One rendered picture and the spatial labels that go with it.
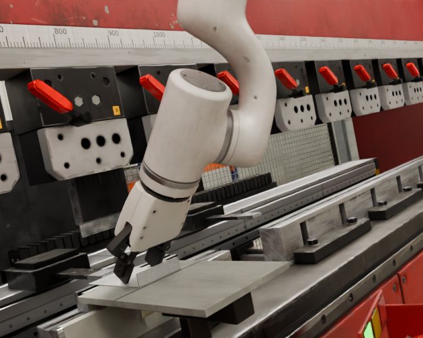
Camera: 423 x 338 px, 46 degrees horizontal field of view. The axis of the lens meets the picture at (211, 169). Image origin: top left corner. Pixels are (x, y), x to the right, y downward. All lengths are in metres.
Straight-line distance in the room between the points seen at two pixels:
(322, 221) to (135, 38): 0.68
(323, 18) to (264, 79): 0.81
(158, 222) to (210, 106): 0.19
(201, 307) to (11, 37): 0.45
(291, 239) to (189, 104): 0.63
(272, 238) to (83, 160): 0.54
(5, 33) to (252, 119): 0.36
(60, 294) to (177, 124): 0.54
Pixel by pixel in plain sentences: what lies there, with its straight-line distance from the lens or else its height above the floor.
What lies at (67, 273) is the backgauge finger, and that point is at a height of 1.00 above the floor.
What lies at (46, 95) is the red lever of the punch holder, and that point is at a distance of 0.73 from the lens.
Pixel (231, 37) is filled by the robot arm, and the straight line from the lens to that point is 0.65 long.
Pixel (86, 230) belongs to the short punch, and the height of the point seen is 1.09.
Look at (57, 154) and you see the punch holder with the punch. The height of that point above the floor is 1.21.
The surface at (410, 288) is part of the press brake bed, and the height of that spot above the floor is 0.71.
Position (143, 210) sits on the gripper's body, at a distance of 0.69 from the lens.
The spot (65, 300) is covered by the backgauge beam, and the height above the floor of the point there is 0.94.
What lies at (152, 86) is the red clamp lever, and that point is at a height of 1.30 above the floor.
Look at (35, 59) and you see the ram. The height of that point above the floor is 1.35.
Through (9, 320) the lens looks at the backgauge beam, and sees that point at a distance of 1.02.
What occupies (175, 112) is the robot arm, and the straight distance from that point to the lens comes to 0.62.
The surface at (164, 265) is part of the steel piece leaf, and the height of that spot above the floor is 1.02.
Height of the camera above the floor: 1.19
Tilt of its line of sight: 3 degrees down
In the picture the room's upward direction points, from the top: 12 degrees counter-clockwise
